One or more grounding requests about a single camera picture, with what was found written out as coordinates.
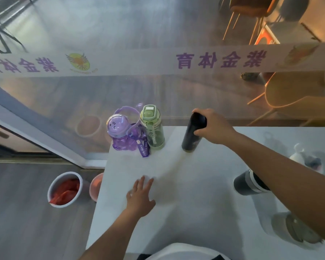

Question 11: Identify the person's right hand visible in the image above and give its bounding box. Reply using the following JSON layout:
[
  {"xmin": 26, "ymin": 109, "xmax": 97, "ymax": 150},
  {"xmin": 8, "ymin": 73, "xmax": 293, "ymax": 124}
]
[{"xmin": 192, "ymin": 108, "xmax": 238, "ymax": 146}]

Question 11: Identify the person's left hand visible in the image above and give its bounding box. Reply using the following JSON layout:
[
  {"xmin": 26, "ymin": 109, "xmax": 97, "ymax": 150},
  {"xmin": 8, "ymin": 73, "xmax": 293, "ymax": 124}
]
[{"xmin": 126, "ymin": 175, "xmax": 156, "ymax": 218}]

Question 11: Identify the black insulated bottle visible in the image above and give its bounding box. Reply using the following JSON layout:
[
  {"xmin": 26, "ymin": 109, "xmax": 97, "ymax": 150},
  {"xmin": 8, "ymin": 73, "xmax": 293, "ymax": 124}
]
[{"xmin": 181, "ymin": 112, "xmax": 207, "ymax": 153}]

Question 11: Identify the person's right forearm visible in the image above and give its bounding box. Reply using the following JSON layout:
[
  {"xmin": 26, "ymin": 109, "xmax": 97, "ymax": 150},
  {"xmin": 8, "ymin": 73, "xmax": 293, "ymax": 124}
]
[{"xmin": 227, "ymin": 132, "xmax": 325, "ymax": 249}]

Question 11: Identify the person's left forearm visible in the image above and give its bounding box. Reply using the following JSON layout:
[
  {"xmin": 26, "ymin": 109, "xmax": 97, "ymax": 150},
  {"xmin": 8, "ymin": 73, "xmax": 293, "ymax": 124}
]
[{"xmin": 79, "ymin": 208, "xmax": 142, "ymax": 260}]

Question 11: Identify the pink bucket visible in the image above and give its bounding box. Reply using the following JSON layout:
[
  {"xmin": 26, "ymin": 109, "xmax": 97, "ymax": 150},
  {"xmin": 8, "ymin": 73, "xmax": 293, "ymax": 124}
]
[{"xmin": 89, "ymin": 172, "xmax": 105, "ymax": 203}]

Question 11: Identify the green plastic water bottle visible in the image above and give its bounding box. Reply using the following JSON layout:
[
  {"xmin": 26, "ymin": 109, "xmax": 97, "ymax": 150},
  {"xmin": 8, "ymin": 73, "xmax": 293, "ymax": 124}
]
[{"xmin": 139, "ymin": 104, "xmax": 166, "ymax": 151}]

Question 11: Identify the black tumbler with white band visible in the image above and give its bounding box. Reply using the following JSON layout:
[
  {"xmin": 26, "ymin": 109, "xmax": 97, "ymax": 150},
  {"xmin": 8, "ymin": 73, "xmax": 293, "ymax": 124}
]
[{"xmin": 233, "ymin": 169, "xmax": 271, "ymax": 196}]

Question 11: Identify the person's white shirt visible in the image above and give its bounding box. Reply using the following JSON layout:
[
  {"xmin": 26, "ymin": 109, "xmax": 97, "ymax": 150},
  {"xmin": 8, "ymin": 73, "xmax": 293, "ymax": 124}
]
[{"xmin": 124, "ymin": 242, "xmax": 231, "ymax": 260}]

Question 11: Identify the white bucket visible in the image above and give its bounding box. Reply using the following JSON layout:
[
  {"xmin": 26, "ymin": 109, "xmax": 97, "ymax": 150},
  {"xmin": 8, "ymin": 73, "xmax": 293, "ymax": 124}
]
[{"xmin": 47, "ymin": 171, "xmax": 83, "ymax": 208}]

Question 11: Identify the frosted banner strip on glass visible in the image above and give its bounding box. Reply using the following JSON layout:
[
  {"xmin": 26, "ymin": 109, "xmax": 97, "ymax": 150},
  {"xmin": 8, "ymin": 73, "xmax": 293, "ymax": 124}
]
[{"xmin": 0, "ymin": 42, "xmax": 325, "ymax": 79}]

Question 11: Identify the yellow chair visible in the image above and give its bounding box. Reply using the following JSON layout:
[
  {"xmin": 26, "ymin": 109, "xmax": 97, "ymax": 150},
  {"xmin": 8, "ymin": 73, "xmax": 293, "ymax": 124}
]
[{"xmin": 246, "ymin": 71, "xmax": 325, "ymax": 127}]

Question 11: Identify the white bottle with dark cap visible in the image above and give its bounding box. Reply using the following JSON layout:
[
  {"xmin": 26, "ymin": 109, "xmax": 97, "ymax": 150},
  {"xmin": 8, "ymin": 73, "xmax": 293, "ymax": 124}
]
[{"xmin": 288, "ymin": 143, "xmax": 324, "ymax": 174}]

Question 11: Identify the orange stool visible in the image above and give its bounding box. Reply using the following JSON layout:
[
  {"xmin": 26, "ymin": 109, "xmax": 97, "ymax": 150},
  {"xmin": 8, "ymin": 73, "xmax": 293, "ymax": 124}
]
[{"xmin": 254, "ymin": 24, "xmax": 281, "ymax": 46}]

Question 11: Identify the white and grey cup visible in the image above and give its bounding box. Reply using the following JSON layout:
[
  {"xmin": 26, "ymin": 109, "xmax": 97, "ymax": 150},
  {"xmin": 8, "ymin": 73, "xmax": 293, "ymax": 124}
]
[{"xmin": 271, "ymin": 211, "xmax": 324, "ymax": 244}]

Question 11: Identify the orange chair with thin legs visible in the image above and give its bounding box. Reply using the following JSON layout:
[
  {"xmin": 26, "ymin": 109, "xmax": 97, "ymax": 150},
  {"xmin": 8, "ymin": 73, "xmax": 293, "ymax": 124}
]
[{"xmin": 219, "ymin": 0, "xmax": 277, "ymax": 45}]

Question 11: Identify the grey chair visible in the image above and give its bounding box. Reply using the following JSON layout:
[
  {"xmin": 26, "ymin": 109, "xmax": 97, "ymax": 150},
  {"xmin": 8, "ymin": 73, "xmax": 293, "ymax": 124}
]
[{"xmin": 268, "ymin": 0, "xmax": 311, "ymax": 25}]

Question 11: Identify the black tripod stand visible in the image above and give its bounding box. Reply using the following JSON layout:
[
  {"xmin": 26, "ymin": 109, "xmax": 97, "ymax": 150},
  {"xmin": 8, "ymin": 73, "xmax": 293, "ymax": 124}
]
[{"xmin": 0, "ymin": 0, "xmax": 34, "ymax": 55}]

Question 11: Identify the purple water bottle with strap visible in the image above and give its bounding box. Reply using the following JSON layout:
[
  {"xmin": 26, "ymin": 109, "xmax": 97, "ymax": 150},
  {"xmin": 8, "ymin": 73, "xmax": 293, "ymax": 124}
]
[{"xmin": 106, "ymin": 106, "xmax": 151, "ymax": 158}]

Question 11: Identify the grey door frame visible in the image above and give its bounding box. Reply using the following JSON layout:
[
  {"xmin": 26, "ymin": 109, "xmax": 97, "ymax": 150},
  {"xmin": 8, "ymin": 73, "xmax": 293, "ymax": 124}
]
[{"xmin": 0, "ymin": 80, "xmax": 107, "ymax": 170}]

